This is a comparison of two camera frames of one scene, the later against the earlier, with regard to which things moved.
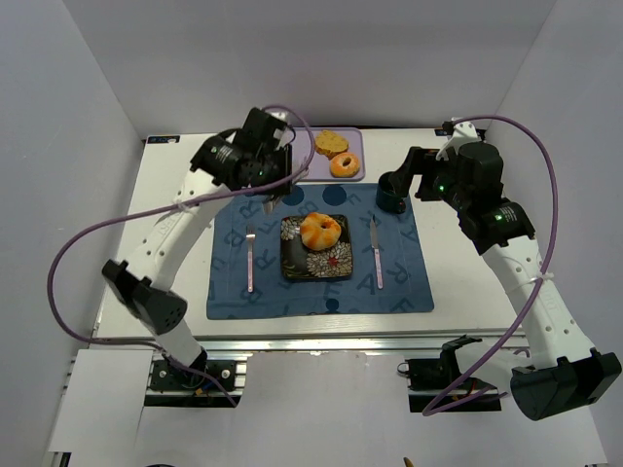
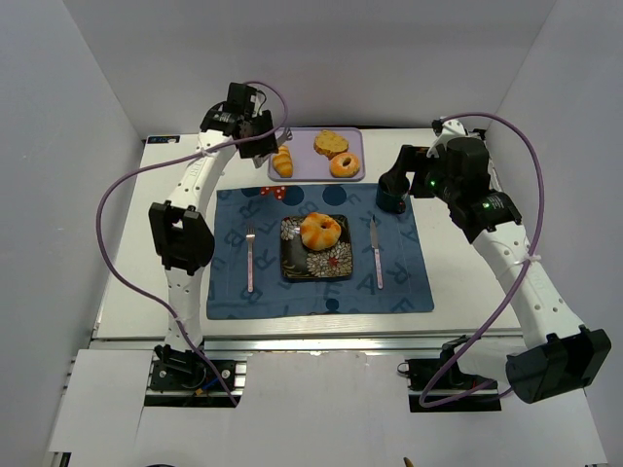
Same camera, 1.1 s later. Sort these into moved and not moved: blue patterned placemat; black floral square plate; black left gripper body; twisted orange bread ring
Moved: black left gripper body
Not moved: blue patterned placemat; twisted orange bread ring; black floral square plate
